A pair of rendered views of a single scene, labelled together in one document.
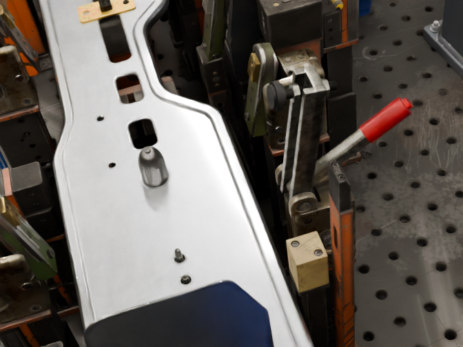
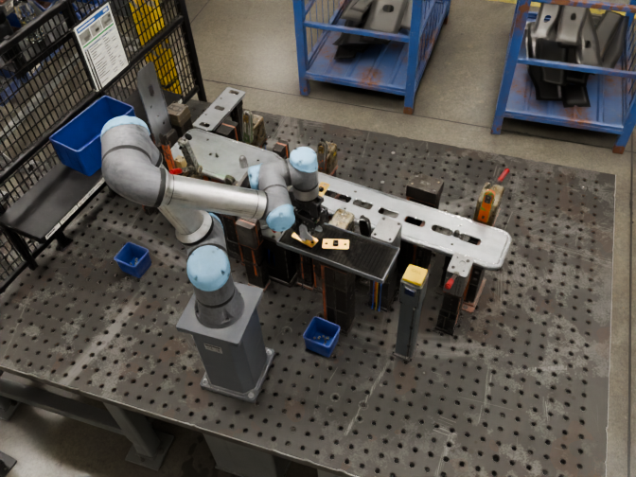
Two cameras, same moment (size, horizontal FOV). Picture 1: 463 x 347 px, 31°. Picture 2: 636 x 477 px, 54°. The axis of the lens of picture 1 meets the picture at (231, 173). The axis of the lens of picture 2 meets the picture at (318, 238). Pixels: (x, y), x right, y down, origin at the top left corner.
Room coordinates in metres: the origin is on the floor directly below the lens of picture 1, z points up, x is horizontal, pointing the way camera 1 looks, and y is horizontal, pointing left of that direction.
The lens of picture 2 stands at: (1.97, -1.19, 2.68)
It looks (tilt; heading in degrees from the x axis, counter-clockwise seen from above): 50 degrees down; 127
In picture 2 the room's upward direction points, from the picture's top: 4 degrees counter-clockwise
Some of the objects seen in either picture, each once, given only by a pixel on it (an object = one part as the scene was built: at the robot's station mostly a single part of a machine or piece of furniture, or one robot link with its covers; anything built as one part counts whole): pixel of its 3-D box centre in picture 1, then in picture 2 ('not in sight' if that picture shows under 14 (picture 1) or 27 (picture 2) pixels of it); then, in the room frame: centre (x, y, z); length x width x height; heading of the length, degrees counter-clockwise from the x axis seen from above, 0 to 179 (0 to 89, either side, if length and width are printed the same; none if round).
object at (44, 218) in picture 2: not in sight; (98, 154); (0.14, -0.18, 1.02); 0.90 x 0.22 x 0.03; 98
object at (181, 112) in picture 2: not in sight; (185, 140); (0.25, 0.17, 0.88); 0.08 x 0.08 x 0.36; 8
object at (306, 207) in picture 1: (302, 203); not in sight; (0.54, -0.07, 1.06); 0.03 x 0.01 x 0.03; 98
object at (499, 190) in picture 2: not in sight; (482, 225); (1.56, 0.40, 0.88); 0.15 x 0.11 x 0.36; 98
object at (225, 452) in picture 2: not in sight; (251, 414); (1.07, -0.52, 0.33); 0.31 x 0.31 x 0.66; 16
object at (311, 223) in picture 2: not in sight; (309, 208); (1.20, -0.19, 1.32); 0.09 x 0.08 x 0.12; 177
